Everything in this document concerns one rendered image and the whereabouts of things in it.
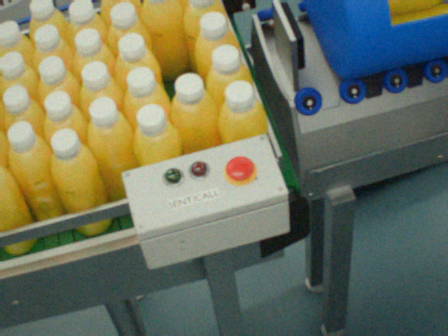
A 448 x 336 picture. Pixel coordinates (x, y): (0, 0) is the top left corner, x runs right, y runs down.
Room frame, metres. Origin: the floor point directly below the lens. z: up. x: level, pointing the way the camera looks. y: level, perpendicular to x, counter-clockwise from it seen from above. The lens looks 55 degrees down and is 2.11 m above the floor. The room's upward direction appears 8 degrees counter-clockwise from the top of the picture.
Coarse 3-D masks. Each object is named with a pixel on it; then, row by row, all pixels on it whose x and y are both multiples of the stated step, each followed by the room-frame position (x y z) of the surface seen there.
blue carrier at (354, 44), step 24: (312, 0) 1.05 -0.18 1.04; (336, 0) 0.94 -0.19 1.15; (360, 0) 0.91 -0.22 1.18; (384, 0) 0.91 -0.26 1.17; (312, 24) 1.06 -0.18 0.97; (336, 24) 0.94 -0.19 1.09; (360, 24) 0.89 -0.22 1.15; (384, 24) 0.89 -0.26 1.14; (408, 24) 0.90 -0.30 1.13; (432, 24) 0.90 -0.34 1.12; (336, 48) 0.94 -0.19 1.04; (360, 48) 0.88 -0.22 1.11; (384, 48) 0.88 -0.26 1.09; (408, 48) 0.89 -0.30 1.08; (432, 48) 0.90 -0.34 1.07; (336, 72) 0.94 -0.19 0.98; (360, 72) 0.89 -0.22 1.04
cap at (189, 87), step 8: (184, 80) 0.86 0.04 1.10; (192, 80) 0.86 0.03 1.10; (200, 80) 0.86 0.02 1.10; (176, 88) 0.85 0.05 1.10; (184, 88) 0.85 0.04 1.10; (192, 88) 0.85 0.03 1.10; (200, 88) 0.84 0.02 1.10; (184, 96) 0.84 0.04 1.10; (192, 96) 0.84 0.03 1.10; (200, 96) 0.84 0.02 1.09
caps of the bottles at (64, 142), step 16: (32, 0) 1.09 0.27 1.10; (48, 0) 1.08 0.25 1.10; (0, 32) 1.03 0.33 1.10; (16, 32) 1.03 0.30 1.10; (48, 32) 1.01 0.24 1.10; (48, 48) 0.99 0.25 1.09; (0, 64) 0.96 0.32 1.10; (16, 64) 0.95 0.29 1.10; (48, 64) 0.94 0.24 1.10; (48, 80) 0.92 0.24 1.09; (16, 96) 0.89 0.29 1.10; (48, 96) 0.88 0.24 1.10; (64, 96) 0.87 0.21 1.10; (48, 112) 0.85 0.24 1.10; (64, 112) 0.85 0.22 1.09; (16, 128) 0.83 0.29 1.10; (32, 128) 0.83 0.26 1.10; (16, 144) 0.80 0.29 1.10; (64, 144) 0.78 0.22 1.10
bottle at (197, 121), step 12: (204, 96) 0.85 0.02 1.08; (180, 108) 0.84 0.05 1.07; (192, 108) 0.84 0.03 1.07; (204, 108) 0.84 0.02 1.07; (216, 108) 0.85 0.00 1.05; (180, 120) 0.83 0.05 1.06; (192, 120) 0.83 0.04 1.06; (204, 120) 0.83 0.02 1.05; (216, 120) 0.84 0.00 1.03; (180, 132) 0.83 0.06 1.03; (192, 132) 0.82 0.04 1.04; (204, 132) 0.82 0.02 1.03; (216, 132) 0.83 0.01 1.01; (192, 144) 0.82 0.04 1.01; (204, 144) 0.82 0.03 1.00; (216, 144) 0.83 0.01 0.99
